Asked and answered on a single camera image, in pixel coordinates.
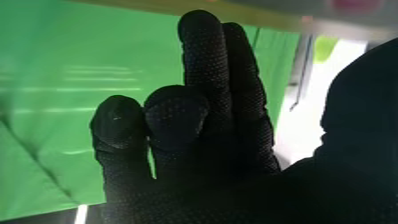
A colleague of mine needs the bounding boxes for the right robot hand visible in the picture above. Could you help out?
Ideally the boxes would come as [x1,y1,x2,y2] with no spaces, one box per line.
[88,9,398,224]

